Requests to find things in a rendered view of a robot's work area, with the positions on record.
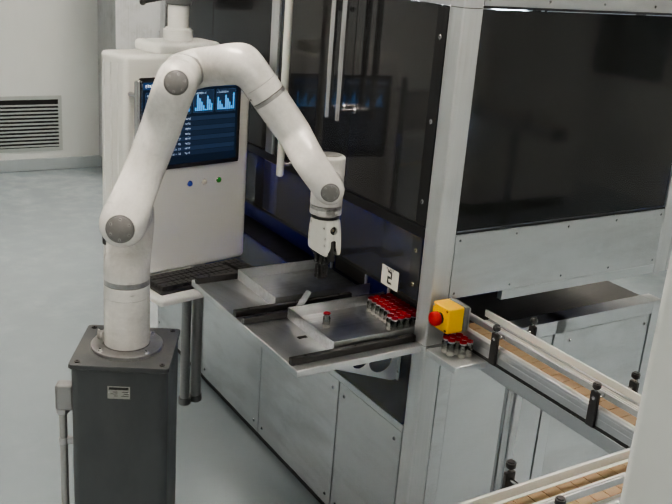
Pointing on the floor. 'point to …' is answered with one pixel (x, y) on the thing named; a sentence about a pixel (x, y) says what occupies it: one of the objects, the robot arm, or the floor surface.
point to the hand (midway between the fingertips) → (321, 270)
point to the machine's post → (439, 239)
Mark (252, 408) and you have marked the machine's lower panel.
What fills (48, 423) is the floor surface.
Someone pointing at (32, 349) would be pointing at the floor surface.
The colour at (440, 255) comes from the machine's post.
